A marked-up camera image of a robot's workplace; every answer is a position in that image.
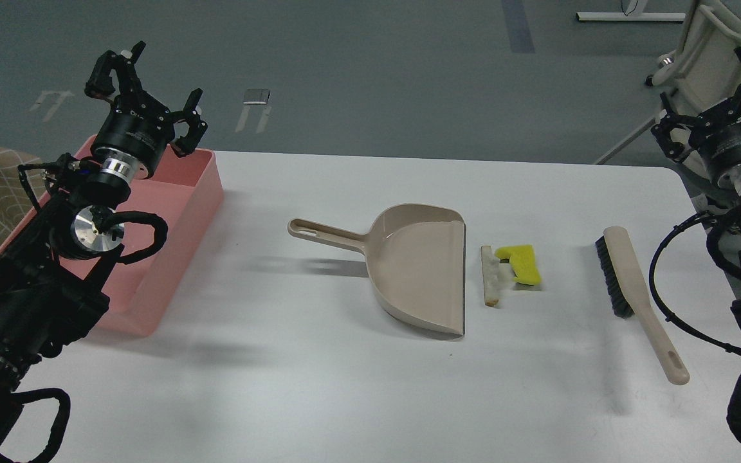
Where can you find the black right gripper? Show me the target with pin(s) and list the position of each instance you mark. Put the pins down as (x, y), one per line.
(734, 145)

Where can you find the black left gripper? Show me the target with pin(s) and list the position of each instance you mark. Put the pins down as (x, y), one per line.
(129, 146)

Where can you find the beige hand brush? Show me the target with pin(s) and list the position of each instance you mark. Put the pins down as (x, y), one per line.
(630, 297)

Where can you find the yellow sponge piece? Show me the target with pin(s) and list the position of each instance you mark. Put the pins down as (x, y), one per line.
(523, 263)

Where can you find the white paper scrap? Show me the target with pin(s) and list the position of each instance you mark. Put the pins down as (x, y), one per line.
(497, 276)

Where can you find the beige plastic dustpan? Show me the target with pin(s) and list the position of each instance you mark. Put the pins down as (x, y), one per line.
(415, 256)

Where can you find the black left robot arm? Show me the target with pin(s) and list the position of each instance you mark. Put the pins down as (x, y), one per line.
(53, 272)

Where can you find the pink plastic bin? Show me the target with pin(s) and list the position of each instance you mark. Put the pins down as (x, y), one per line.
(183, 196)

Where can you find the white office chair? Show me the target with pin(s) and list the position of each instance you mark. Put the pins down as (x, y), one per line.
(703, 69)

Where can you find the silver floor socket plate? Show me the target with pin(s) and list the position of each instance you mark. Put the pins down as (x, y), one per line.
(256, 96)

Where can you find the white desk base bar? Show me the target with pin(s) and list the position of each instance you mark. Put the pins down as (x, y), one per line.
(620, 17)

